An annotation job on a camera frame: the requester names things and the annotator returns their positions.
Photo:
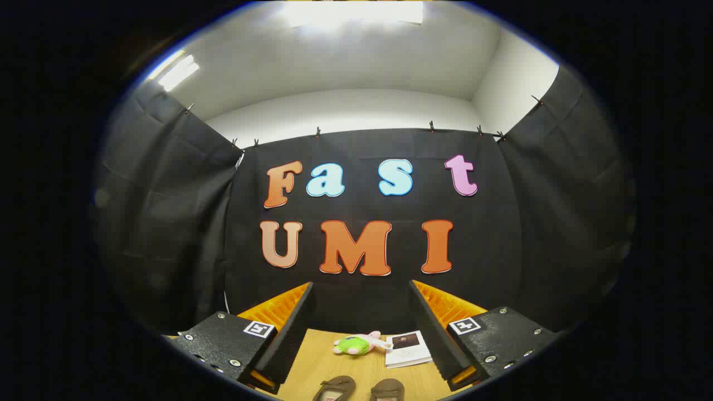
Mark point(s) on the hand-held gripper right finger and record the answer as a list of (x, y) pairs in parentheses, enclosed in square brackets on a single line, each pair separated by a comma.
[(431, 334)]

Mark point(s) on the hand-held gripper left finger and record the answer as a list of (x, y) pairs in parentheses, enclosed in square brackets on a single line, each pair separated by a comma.
[(292, 334)]

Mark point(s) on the brown fuzzy shoe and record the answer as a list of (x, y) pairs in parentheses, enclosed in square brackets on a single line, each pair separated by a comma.
[(387, 390), (337, 387)]

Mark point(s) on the white portrait cover book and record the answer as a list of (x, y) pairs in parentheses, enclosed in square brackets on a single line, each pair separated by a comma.
[(409, 355)]

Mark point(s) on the green and pink plush toy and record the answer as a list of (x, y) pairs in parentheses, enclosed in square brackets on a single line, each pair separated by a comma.
[(353, 345)]

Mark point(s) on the black backdrop cloth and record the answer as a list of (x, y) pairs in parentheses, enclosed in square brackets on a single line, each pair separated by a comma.
[(501, 250)]

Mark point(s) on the ceiling tube light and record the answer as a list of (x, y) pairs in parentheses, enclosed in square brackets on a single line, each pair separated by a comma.
[(178, 72)]

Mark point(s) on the ceiling light panel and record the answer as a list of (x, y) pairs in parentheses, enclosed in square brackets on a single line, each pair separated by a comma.
[(351, 11)]

